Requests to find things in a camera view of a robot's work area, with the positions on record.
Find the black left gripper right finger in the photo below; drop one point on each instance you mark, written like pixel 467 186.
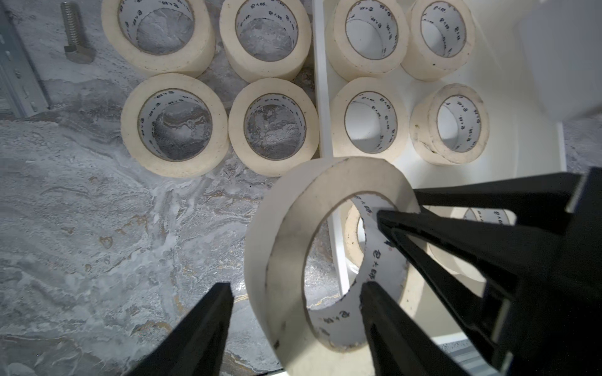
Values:
pixel 397 344

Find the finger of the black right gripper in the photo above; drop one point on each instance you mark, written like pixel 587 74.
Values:
pixel 498 197
pixel 470 244

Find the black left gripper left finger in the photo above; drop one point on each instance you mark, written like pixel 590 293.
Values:
pixel 196 346

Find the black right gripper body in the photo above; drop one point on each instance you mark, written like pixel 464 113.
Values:
pixel 554 322

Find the cream tape roll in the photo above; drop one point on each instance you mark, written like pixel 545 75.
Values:
pixel 460 269
pixel 366 38
pixel 368 118
pixel 121 21
pixel 143 108
pixel 332 340
pixel 351 223
pixel 273 126
pixel 472 123

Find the white plastic storage tray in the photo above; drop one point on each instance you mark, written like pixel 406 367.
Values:
pixel 523 140

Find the steel hex bolt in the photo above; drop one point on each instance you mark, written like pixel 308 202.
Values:
pixel 76 50

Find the perforated metal DIN rail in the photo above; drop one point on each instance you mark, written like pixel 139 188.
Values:
pixel 19 82

